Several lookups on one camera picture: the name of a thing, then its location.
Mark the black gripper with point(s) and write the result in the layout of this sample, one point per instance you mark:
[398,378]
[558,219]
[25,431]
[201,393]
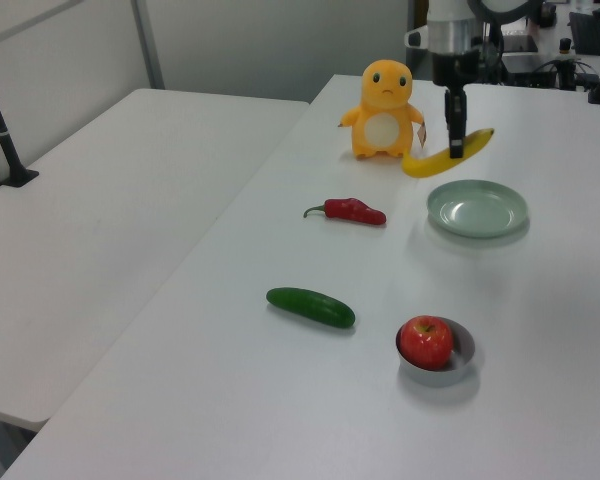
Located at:
[455,70]

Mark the yellow toy banana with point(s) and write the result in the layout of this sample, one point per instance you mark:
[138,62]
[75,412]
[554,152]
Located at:
[425,167]

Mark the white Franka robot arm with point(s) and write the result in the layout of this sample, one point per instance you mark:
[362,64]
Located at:
[450,35]

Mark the pale green plastic plate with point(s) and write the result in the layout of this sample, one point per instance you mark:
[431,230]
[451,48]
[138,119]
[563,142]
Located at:
[475,210]

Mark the paper hang tag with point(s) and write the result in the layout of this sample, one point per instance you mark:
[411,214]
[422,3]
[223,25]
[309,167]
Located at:
[421,134]

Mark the orange plush dinosaur toy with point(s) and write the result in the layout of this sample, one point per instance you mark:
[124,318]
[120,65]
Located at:
[385,100]

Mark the black flat box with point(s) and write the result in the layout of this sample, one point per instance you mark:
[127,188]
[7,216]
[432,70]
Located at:
[527,70]

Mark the yellow wooden panel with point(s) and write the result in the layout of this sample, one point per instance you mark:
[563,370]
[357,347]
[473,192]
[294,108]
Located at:
[420,15]

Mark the red toy chili pepper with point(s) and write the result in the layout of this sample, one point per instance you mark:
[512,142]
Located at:
[355,212]

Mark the black keyboard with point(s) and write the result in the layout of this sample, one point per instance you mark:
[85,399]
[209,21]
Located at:
[587,32]

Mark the red toy apple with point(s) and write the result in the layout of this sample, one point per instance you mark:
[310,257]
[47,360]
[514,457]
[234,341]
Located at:
[425,345]

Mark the green toy cucumber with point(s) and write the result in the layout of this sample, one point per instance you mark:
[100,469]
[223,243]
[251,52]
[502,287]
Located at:
[310,306]

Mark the small metal bowl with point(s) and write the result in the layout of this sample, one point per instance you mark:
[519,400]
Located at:
[432,378]

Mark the black pole with base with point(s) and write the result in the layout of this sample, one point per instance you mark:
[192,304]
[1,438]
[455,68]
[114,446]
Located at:
[5,140]

